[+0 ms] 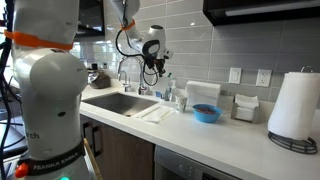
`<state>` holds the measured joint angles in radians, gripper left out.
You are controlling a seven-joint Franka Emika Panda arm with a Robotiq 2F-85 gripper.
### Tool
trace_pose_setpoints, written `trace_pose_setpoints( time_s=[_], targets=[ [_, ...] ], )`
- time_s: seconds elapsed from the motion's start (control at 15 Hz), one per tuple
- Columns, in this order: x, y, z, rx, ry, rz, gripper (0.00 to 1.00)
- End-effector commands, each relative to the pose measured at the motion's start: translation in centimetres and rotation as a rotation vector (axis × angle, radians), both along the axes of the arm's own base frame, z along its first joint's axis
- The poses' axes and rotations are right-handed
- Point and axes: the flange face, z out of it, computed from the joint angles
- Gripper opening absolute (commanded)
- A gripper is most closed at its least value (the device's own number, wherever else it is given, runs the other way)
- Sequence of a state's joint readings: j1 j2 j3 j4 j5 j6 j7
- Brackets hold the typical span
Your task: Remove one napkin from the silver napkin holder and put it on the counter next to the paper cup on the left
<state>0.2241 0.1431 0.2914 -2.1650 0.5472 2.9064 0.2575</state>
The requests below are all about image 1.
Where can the black range hood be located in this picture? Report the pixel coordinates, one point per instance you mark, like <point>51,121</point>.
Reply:
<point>225,12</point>

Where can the paper towel roll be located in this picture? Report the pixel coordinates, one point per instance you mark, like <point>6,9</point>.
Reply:
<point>295,106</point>

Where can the wooden cabinet door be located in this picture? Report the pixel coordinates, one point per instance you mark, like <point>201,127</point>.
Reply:
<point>119,155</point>

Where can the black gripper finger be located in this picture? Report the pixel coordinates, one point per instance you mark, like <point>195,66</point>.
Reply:
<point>161,70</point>

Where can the white wall outlet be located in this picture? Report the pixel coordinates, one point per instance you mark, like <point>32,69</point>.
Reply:
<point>263,77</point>

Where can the blue sponge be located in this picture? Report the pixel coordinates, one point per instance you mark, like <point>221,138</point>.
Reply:
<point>159,94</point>

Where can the stainless dishwasher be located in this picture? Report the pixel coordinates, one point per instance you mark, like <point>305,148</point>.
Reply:
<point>170,165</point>

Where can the stainless steel sink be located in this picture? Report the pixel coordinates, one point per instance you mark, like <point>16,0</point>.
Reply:
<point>122,104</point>

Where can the silver napkin holder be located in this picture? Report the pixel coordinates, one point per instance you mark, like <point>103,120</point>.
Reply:
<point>245,114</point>

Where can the black wire towel holder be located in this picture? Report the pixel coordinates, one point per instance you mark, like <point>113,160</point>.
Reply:
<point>308,146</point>

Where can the dark round object on counter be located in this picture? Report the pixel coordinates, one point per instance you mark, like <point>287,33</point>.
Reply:
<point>98,80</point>

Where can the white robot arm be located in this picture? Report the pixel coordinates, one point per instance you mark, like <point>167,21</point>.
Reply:
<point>51,81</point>

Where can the chrome kitchen faucet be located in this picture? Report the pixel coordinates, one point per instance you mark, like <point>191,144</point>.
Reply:
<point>138,77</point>

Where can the white napkin stack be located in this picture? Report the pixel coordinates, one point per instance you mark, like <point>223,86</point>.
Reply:
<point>202,93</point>

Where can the patterned paper cup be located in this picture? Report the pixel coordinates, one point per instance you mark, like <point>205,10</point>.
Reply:
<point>181,102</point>

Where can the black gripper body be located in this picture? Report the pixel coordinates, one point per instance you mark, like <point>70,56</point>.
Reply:
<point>151,62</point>

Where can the white light switch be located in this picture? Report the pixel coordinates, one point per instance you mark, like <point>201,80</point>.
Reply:
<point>235,75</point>

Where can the blue bowl with candies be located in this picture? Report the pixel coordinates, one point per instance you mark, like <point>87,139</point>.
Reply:
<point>206,113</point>

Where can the dish soap bottle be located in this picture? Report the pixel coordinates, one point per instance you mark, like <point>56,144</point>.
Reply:
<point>169,90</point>

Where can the white paper towel sheet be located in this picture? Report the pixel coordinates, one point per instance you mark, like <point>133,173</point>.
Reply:
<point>155,114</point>

